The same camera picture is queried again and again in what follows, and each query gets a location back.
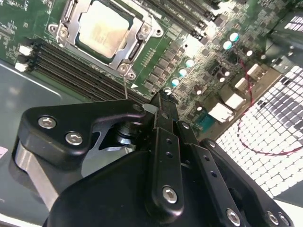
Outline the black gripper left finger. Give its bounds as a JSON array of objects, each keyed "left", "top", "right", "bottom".
[{"left": 13, "top": 91, "right": 186, "bottom": 219}]

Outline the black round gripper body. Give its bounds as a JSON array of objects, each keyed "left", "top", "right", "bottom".
[{"left": 46, "top": 118, "right": 221, "bottom": 227}]

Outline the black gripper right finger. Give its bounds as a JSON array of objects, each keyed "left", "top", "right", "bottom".
[{"left": 164, "top": 92, "right": 296, "bottom": 227}]

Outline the thin wire locking lever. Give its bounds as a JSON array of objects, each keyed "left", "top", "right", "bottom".
[
  {"left": 62, "top": 0, "right": 73, "bottom": 24},
  {"left": 122, "top": 74, "right": 129, "bottom": 100}
]

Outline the metal socket cover frame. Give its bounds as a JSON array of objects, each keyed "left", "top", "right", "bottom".
[{"left": 58, "top": 0, "right": 149, "bottom": 71}]

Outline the square silver CPU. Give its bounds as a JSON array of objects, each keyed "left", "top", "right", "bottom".
[{"left": 77, "top": 0, "right": 130, "bottom": 59}]

